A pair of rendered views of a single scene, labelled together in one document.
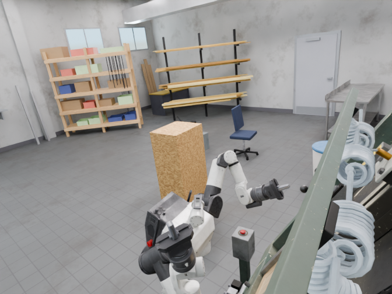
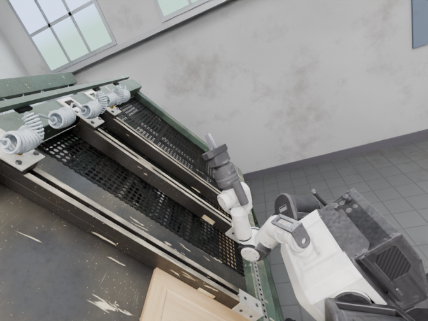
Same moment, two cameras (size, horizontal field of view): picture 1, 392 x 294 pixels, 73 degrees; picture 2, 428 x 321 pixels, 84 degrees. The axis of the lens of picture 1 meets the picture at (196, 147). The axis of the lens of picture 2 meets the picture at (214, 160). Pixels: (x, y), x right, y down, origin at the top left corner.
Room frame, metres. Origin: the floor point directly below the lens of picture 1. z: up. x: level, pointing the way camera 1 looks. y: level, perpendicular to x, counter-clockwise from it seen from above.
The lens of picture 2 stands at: (1.45, -0.29, 1.89)
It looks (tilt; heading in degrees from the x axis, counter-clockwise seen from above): 22 degrees down; 154
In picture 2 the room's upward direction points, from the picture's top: 22 degrees counter-clockwise
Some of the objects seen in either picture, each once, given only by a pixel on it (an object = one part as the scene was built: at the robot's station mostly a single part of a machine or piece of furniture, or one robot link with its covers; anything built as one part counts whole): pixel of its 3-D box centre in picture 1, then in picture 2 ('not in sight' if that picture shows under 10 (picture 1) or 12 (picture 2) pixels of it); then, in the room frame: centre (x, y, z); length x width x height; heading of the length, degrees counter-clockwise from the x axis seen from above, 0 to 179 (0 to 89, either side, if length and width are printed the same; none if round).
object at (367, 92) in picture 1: (355, 109); not in sight; (5.60, -3.60, 0.50); 1.99 x 0.74 x 1.00; 137
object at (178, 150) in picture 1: (182, 173); not in sight; (3.11, 0.21, 0.63); 0.50 x 0.42 x 1.25; 141
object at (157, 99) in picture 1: (170, 100); not in sight; (10.02, 0.75, 0.38); 1.44 x 0.74 x 0.77; 137
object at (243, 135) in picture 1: (242, 132); not in sight; (4.94, -0.95, 0.49); 0.57 x 0.54 x 0.97; 38
